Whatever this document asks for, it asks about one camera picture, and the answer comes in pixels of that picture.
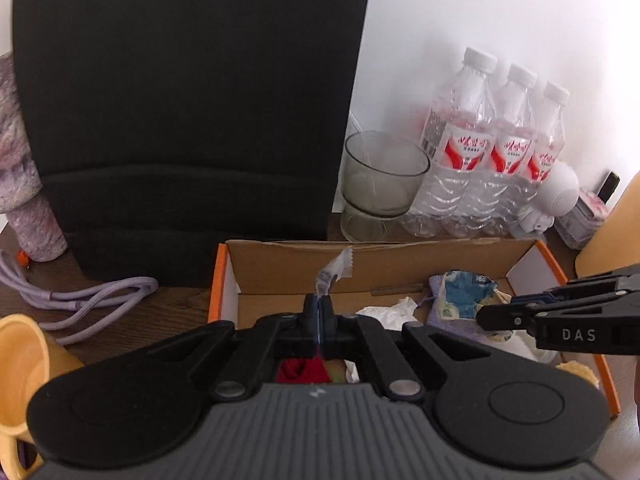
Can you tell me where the blue patterned pouch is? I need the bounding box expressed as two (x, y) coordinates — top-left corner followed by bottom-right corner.
(427, 270), (511, 336)

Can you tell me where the red fabric rose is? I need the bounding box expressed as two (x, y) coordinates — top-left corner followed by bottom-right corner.
(275, 357), (333, 385)

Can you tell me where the small black device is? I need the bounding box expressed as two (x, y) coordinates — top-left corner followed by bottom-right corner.
(597, 171), (621, 206)

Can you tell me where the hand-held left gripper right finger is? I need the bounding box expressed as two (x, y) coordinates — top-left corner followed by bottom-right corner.
(320, 297), (532, 402)

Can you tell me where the white and tan plush toy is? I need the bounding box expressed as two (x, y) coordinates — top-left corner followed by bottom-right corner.
(555, 355), (601, 391)

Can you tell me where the clear water bottle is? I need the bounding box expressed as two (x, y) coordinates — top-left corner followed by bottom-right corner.
(405, 46), (498, 238)
(450, 62), (538, 238)
(500, 81), (571, 238)

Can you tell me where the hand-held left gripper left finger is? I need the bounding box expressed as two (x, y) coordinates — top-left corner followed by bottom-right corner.
(125, 296), (321, 402)

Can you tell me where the lavender cable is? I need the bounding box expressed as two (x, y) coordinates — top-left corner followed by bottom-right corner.
(0, 249), (160, 346)

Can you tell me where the white cloth flower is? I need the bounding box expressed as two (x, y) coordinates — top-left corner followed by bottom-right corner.
(356, 296), (418, 331)

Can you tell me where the yellow thermos jug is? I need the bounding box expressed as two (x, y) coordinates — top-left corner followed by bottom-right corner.
(574, 170), (640, 281)

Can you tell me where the purple mottled vase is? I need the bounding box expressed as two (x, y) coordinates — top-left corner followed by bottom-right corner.
(0, 52), (68, 261)

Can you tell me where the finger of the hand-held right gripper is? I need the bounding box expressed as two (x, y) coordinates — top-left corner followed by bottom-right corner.
(510, 267), (640, 304)
(475, 292), (640, 333)

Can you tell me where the clear plastic wrapper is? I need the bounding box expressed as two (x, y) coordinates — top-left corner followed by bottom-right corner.
(312, 247), (355, 306)

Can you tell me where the yellow mug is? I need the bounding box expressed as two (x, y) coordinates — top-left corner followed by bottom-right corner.
(0, 314), (86, 480)

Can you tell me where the grey glass cup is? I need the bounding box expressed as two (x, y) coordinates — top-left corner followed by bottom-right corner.
(341, 130), (432, 243)

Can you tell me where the red cardboard box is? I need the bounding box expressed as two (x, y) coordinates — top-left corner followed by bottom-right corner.
(207, 239), (621, 418)

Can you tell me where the white round speaker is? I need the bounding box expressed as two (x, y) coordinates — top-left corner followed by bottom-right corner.
(515, 160), (581, 236)

